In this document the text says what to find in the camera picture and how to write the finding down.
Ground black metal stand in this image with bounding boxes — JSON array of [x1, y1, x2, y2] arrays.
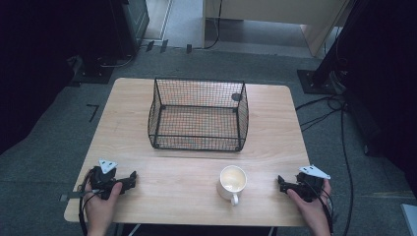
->
[[296, 0, 378, 96]]

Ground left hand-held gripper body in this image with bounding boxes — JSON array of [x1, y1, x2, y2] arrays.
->
[[89, 158, 131, 201]]

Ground person's right hand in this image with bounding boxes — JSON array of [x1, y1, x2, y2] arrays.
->
[[286, 178, 332, 236]]

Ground black hanging cable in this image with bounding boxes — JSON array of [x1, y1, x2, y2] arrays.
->
[[192, 0, 224, 51]]

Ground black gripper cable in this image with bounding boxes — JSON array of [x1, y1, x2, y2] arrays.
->
[[304, 179, 336, 236], [77, 168, 99, 236]]

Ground black cabinet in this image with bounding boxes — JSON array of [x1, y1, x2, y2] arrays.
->
[[109, 0, 150, 61]]

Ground dark curtain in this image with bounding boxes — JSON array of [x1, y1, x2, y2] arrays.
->
[[340, 0, 417, 198], [0, 0, 114, 155]]

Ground grey strap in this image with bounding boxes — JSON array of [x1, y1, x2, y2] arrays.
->
[[59, 190, 101, 203]]

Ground person's left hand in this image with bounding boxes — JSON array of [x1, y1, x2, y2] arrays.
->
[[83, 181, 124, 236]]

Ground black wire mesh basket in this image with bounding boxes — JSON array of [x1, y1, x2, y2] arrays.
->
[[147, 77, 250, 152]]

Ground white box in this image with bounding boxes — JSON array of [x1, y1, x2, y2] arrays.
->
[[399, 203, 417, 236]]

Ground black floor cables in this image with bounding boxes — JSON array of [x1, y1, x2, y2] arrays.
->
[[294, 92, 355, 236]]

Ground black angled floor tape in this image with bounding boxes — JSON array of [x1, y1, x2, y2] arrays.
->
[[86, 103, 100, 123]]

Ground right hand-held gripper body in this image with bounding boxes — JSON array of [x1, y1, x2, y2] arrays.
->
[[292, 164, 331, 203]]

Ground white cup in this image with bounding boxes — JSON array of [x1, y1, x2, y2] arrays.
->
[[215, 164, 248, 207]]

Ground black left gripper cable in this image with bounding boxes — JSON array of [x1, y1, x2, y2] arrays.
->
[[77, 168, 99, 236]]

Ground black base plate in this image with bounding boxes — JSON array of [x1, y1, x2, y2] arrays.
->
[[69, 56, 115, 86]]

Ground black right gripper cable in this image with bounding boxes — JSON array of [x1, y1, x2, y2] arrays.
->
[[304, 179, 336, 236]]

